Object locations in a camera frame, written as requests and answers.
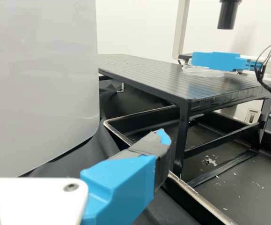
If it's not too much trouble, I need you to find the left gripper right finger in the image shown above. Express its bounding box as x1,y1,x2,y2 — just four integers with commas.
80,128,173,225

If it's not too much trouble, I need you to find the petri dish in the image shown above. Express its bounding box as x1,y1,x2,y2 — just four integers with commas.
182,65,225,78

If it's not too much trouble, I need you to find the black platform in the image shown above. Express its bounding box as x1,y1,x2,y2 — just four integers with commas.
98,54,271,187

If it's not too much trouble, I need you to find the cream microscope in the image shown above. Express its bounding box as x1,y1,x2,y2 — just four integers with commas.
172,0,241,69

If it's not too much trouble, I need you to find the white box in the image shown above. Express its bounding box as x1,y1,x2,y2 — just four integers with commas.
0,0,101,178

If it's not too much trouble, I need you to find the black tray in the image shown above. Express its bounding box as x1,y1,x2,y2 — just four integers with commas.
103,105,271,225

